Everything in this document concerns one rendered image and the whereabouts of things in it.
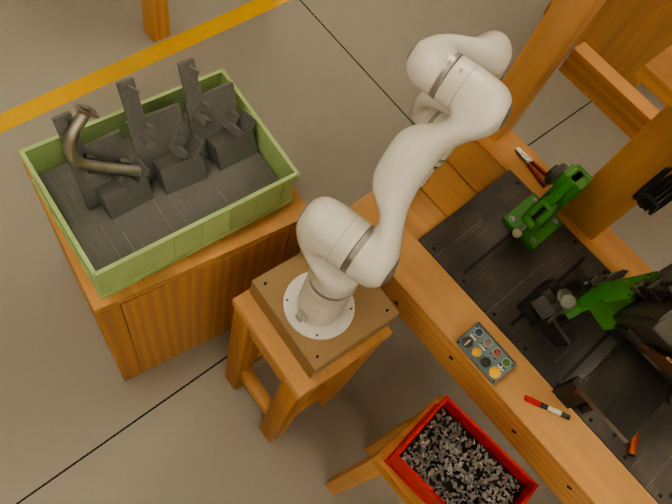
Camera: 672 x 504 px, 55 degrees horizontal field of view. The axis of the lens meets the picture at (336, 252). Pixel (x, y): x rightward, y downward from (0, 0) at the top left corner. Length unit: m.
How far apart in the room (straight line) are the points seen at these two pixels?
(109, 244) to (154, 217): 0.14
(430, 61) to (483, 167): 0.89
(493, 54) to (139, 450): 1.84
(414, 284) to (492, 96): 0.72
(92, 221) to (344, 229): 0.81
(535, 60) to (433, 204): 0.49
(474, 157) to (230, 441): 1.35
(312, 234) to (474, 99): 0.42
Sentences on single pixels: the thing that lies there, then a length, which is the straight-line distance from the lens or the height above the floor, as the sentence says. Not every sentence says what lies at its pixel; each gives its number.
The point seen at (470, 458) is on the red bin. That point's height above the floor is 0.88.
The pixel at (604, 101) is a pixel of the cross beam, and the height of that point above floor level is 1.22.
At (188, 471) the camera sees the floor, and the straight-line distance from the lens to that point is 2.53.
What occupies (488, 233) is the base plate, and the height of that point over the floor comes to 0.90.
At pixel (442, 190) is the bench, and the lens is 2.02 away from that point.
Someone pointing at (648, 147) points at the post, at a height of 1.28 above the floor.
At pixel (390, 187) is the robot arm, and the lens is 1.30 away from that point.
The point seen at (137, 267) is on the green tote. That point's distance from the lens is 1.78.
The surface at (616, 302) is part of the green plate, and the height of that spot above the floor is 1.23.
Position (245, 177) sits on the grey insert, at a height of 0.85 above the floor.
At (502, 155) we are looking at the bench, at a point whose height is 0.88.
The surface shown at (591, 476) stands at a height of 0.90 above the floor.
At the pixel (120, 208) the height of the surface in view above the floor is 0.87.
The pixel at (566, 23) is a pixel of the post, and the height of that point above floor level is 1.39.
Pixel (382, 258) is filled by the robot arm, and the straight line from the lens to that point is 1.32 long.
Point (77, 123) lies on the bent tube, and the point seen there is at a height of 1.17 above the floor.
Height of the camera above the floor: 2.52
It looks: 63 degrees down
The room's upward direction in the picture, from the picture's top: 24 degrees clockwise
